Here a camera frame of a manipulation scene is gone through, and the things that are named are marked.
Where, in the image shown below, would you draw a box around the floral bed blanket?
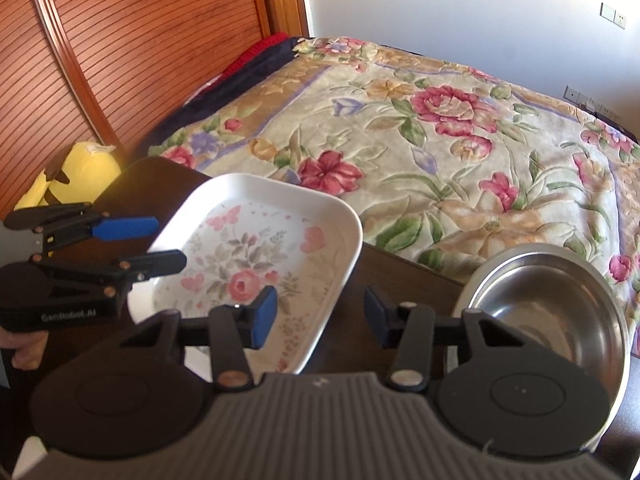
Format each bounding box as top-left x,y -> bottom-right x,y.
146,37 -> 639,326

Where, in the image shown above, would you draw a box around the white wall switch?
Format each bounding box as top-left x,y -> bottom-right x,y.
600,2 -> 625,29

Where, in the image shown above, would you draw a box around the person's left hand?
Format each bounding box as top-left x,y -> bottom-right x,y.
0,328 -> 49,370

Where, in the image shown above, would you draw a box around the yellow plush toy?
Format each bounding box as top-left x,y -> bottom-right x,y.
14,141 -> 122,210

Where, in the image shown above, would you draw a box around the large steel bowl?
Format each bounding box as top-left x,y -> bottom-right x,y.
452,243 -> 630,451

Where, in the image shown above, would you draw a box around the red and navy clothes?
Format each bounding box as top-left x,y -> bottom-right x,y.
134,32 -> 299,157

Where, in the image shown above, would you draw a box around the white floral plate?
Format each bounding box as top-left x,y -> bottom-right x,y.
128,174 -> 362,377

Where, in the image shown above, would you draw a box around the low wall socket strip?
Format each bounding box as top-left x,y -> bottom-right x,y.
563,86 -> 620,122

